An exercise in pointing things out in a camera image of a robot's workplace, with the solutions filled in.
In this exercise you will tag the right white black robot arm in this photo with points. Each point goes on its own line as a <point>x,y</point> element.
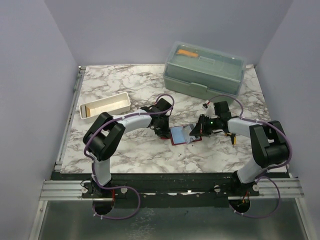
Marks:
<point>269,145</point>

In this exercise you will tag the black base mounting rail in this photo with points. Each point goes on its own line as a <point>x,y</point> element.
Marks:
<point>159,190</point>

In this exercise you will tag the green plastic toolbox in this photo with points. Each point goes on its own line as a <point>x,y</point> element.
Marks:
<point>212,74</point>

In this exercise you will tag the red leather card holder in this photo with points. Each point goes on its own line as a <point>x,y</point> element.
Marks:
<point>176,135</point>

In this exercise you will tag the orange handled tool in toolbox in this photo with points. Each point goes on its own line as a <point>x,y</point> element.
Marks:
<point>187,53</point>

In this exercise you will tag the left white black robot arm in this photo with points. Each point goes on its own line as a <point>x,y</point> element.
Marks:
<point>103,137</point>

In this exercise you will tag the white rectangular plastic tray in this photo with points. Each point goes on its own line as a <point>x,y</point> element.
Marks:
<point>114,105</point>

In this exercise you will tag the stack of cards in tray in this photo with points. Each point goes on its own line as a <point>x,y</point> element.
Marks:
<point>87,111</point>

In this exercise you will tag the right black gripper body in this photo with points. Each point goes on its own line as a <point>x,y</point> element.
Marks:
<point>210,124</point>

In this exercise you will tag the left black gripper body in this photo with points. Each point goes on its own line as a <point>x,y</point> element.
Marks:
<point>162,129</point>

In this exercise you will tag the yellow black handled screwdriver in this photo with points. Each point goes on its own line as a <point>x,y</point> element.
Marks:
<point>232,137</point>

